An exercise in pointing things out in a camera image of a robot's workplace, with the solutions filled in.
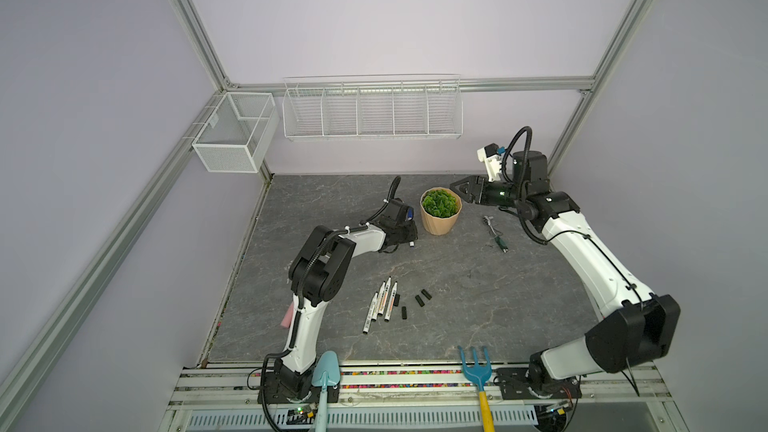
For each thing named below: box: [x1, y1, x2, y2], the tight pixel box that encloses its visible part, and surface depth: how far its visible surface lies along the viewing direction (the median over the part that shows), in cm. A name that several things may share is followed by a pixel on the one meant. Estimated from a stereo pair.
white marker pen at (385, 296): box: [378, 275, 392, 316], surface depth 90 cm
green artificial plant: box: [422, 189, 458, 218], surface depth 98 cm
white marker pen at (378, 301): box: [371, 280, 386, 321], surface depth 88 cm
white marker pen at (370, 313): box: [362, 291, 379, 334], surface depth 86 cm
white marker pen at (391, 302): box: [384, 280, 398, 322], surface depth 88 cm
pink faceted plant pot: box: [420, 187, 463, 236], surface depth 98 cm
